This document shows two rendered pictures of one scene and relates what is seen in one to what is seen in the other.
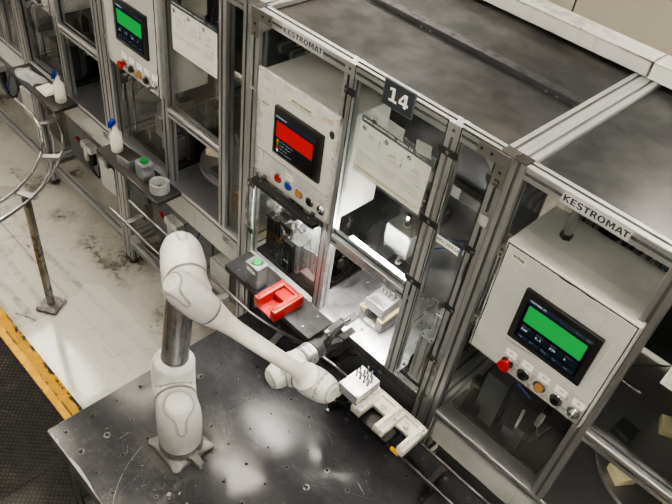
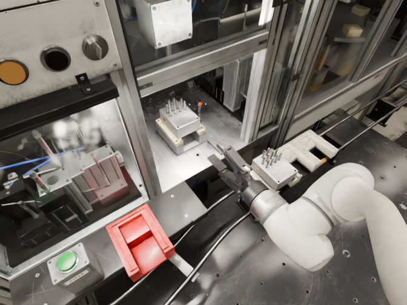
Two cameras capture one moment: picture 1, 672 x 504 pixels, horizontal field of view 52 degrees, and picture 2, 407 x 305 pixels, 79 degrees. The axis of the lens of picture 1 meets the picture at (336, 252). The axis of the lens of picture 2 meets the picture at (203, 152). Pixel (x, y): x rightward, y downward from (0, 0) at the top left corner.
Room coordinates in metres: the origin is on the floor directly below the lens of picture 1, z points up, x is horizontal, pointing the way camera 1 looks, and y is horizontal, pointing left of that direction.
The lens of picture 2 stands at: (1.69, 0.40, 1.61)
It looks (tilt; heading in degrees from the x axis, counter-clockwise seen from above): 50 degrees down; 285
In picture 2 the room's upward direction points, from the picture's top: straight up
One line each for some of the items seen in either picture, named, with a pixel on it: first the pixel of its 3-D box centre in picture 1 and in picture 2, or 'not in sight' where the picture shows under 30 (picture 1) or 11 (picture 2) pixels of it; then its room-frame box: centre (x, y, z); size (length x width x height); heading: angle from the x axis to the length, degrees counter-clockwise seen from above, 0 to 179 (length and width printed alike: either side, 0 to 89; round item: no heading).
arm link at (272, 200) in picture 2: (306, 355); (267, 206); (1.61, 0.05, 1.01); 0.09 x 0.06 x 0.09; 51
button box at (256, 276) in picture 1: (257, 271); (76, 265); (2.04, 0.31, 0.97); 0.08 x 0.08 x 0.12; 51
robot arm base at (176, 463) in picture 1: (183, 444); not in sight; (1.34, 0.45, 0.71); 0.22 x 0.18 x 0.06; 51
